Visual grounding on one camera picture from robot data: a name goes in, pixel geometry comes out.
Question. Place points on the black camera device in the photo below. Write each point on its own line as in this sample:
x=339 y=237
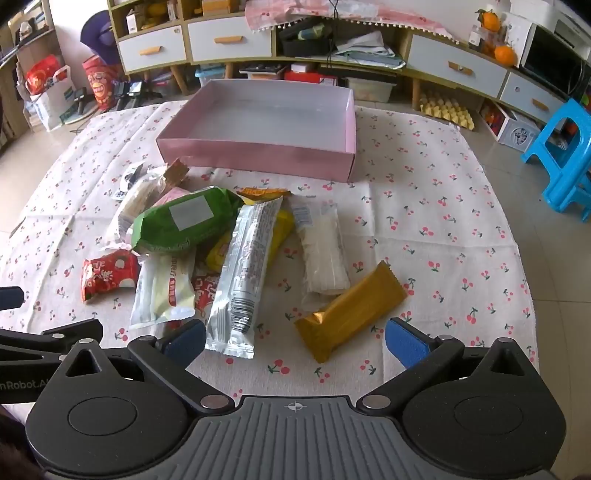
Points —
x=131 y=92

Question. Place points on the pink cardboard box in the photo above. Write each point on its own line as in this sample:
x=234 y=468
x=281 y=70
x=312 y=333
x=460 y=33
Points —
x=254 y=157

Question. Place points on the wooden cabinet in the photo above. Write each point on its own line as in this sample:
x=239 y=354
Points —
x=404 y=48

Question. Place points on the white microwave oven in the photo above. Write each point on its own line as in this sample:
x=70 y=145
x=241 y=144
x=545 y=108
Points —
x=549 y=60

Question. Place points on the red and white snack packet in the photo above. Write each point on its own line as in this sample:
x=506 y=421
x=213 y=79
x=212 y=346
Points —
x=205 y=290
x=108 y=274

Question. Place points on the yellow snack packet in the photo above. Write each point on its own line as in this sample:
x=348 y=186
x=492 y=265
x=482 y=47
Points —
x=282 y=228

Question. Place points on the dark fuzzy clothing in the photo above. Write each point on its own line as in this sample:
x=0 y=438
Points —
x=11 y=447

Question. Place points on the clear storage bin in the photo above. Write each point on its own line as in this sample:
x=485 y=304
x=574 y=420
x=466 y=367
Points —
x=369 y=90

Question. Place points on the stack of papers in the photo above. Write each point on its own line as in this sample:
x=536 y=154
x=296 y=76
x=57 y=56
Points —
x=364 y=44

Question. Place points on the pink tasselled cloth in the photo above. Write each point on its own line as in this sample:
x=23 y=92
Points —
x=286 y=11

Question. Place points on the clear bin with dark lid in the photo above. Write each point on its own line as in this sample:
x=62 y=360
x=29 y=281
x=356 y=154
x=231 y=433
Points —
x=261 y=71

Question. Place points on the white cabinet drawer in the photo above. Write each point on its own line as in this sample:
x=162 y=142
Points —
x=134 y=57
x=207 y=30
x=517 y=90
x=434 y=53

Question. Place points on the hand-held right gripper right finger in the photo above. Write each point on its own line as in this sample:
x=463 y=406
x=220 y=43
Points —
x=406 y=344

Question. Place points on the blue plastic stool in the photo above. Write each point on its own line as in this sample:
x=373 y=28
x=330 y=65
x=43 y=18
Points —
x=568 y=184

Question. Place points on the clear white snack packet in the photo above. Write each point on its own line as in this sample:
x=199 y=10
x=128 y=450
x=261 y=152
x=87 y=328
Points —
x=323 y=249

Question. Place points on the green snack packet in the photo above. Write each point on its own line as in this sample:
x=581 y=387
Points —
x=184 y=221

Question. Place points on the clear cream stick packet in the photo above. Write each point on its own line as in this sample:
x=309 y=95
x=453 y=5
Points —
x=138 y=203

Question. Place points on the brown shelf unit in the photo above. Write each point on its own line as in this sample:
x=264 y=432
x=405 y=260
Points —
x=37 y=53

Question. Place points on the yellow egg tray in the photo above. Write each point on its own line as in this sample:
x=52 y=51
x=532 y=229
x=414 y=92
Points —
x=445 y=110

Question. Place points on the gold snack packet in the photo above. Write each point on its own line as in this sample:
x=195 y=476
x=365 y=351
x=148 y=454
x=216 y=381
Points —
x=346 y=309

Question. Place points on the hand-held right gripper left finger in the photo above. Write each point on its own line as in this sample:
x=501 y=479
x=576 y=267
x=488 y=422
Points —
x=187 y=344

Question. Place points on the red box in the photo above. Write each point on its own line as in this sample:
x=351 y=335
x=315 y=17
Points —
x=309 y=77

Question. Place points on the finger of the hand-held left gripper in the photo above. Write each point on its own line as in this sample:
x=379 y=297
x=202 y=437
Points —
x=69 y=330
x=11 y=297

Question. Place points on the cherry print cloth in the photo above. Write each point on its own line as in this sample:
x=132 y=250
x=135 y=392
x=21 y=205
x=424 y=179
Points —
x=438 y=221

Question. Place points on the purple cap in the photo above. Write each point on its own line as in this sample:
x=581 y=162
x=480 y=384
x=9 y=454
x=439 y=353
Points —
x=99 y=37

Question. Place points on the white printed box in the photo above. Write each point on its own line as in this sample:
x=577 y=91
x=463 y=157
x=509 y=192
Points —
x=519 y=134

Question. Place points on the cream white snack packet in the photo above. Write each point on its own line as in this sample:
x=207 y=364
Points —
x=161 y=286

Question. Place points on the small dark snack packet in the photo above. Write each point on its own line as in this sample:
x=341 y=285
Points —
x=129 y=177

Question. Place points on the brown snack packet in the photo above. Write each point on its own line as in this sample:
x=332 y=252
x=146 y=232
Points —
x=177 y=173

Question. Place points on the silver snack packet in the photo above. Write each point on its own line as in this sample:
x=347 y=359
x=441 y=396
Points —
x=244 y=267

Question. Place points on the white shopping bag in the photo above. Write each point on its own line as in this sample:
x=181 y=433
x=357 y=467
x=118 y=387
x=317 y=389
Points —
x=51 y=106

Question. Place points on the black basket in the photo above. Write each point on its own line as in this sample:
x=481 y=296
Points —
x=304 y=46

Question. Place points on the clear bin with blue lid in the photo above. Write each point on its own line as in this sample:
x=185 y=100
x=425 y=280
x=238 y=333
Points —
x=210 y=76

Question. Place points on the orange snack packet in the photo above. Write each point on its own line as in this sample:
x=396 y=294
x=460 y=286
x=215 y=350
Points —
x=261 y=191

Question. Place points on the red gift bag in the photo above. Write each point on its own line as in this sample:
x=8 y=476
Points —
x=100 y=85

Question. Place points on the orange fruit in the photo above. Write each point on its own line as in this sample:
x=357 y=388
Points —
x=490 y=21
x=504 y=54

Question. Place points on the pink snack packet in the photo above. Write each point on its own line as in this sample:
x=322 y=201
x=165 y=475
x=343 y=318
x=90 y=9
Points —
x=164 y=197

